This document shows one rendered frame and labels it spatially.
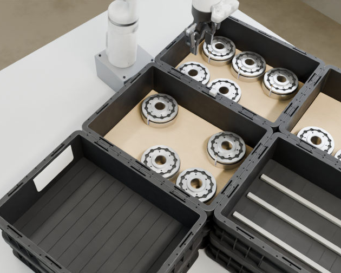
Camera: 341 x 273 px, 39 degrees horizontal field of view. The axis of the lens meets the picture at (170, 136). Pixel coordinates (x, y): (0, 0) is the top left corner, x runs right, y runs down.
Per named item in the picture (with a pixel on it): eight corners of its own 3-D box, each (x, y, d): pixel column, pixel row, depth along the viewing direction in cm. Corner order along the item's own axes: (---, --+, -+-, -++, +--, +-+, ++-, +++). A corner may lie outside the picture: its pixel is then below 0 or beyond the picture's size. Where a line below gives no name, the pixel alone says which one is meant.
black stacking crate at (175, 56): (152, 88, 146) (152, 60, 137) (207, 34, 160) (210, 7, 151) (266, 155, 133) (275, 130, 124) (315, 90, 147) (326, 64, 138)
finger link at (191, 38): (186, 26, 126) (189, 39, 132) (181, 31, 126) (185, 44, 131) (194, 31, 125) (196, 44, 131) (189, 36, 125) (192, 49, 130)
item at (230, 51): (196, 50, 149) (196, 49, 149) (215, 32, 154) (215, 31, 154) (223, 65, 146) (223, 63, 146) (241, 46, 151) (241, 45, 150)
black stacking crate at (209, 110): (84, 153, 131) (79, 128, 122) (151, 88, 146) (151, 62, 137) (205, 235, 118) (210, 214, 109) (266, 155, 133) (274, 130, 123)
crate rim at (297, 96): (151, 65, 138) (151, 59, 136) (209, 11, 153) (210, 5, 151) (274, 135, 125) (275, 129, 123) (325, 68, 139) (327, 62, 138)
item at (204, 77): (168, 75, 143) (168, 73, 142) (191, 58, 147) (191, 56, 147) (194, 93, 139) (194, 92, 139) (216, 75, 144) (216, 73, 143)
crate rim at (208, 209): (79, 132, 124) (78, 127, 122) (151, 65, 138) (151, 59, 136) (209, 219, 110) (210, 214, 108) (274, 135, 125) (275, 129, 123)
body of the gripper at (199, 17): (206, -13, 127) (203, 15, 135) (184, 1, 123) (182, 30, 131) (228, 0, 124) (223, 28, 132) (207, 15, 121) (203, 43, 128)
